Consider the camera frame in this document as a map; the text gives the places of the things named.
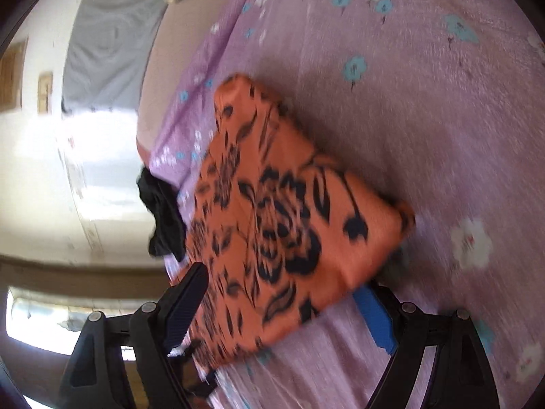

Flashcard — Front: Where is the orange black floral garment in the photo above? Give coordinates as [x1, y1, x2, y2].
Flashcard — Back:
[179, 72, 417, 402]

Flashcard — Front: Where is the purple floral bedsheet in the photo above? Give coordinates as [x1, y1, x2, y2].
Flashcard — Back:
[140, 0, 545, 409]

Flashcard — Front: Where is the small framed picture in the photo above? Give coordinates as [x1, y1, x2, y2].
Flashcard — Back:
[0, 40, 27, 112]

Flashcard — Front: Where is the small black cloth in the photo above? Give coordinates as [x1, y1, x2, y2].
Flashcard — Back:
[136, 166, 187, 261]

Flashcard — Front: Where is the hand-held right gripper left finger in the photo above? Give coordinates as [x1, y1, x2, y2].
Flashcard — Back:
[57, 262, 210, 409]

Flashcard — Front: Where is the wall switch plate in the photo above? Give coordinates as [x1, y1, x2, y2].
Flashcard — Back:
[37, 72, 54, 115]

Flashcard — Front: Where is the grey pillow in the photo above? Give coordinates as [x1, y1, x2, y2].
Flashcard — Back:
[61, 0, 170, 114]

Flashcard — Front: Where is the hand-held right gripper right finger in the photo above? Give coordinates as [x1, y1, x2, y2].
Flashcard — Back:
[353, 283, 500, 409]

